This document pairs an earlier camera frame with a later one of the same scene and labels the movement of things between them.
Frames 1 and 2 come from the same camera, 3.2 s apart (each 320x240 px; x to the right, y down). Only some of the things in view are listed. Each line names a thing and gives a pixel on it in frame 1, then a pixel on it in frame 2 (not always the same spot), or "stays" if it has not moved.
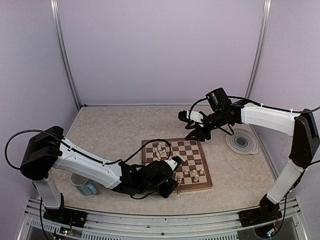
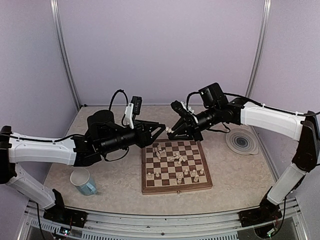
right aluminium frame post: (260, 50) stays
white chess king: (179, 179) stays
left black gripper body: (165, 193) → (140, 141)
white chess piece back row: (196, 178) stays
